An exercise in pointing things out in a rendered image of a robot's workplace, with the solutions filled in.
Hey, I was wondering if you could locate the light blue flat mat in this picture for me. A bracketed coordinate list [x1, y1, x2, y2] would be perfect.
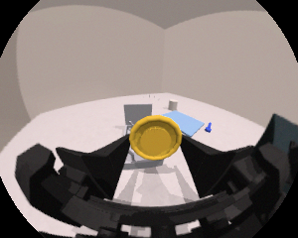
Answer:
[160, 111, 205, 138]

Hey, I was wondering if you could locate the yellow round plate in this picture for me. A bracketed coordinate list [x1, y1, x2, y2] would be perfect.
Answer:
[129, 115, 182, 160]

